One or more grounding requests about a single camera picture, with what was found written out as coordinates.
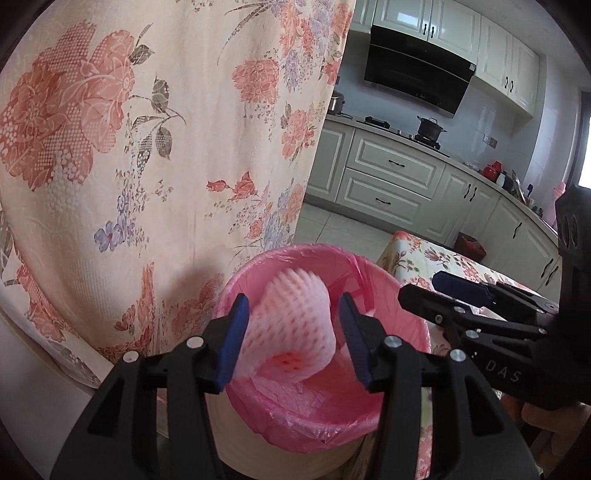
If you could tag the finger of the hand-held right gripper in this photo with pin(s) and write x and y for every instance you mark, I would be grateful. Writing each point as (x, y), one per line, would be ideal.
(461, 285)
(425, 302)

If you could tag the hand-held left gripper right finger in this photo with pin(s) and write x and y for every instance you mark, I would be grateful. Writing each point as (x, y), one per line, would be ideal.
(355, 341)

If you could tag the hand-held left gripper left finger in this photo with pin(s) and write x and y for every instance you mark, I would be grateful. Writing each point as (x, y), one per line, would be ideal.
(233, 341)

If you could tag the pink foam fruit net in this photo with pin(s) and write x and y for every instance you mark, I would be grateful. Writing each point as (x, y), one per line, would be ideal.
(286, 318)

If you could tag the trash bin with pink liner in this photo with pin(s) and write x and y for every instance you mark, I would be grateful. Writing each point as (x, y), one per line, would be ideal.
(323, 406)

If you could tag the person's right hand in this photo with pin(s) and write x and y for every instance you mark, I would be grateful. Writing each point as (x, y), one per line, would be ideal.
(538, 417)

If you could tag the small dark waste bin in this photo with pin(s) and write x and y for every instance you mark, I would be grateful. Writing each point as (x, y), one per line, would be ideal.
(468, 244)

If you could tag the table with floral tablecloth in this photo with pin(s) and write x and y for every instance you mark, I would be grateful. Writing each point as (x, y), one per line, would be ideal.
(415, 258)

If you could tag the black jug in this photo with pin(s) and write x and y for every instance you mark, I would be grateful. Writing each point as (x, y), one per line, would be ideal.
(505, 181)

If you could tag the red kettle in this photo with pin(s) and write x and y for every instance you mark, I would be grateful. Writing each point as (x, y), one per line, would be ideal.
(492, 170)

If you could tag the pink bottle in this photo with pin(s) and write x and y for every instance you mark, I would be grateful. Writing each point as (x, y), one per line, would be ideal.
(555, 198)

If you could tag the white lower kitchen cabinets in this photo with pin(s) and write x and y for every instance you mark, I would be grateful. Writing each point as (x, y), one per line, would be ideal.
(392, 166)

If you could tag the white kitchen cabinets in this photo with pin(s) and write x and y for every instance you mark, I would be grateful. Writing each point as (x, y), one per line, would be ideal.
(498, 60)
(392, 166)

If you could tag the black cooking pot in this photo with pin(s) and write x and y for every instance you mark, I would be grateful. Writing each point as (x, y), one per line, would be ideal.
(430, 129)

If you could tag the gas stove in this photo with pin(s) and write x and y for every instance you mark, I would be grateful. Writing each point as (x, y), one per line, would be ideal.
(378, 122)

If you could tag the kitchen window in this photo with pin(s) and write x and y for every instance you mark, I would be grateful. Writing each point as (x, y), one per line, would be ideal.
(584, 147)

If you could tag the floral curtain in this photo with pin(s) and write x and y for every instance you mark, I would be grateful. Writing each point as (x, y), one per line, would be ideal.
(138, 161)

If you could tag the silver pressure cooker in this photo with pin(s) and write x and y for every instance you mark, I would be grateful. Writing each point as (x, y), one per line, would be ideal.
(336, 104)

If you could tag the black range hood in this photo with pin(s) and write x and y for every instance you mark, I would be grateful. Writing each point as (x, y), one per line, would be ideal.
(415, 64)

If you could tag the white upper kitchen cabinets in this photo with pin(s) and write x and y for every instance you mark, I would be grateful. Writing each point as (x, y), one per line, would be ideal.
(498, 60)

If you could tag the wall outlet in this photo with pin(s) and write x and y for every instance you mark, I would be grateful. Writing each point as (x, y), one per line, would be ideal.
(490, 141)

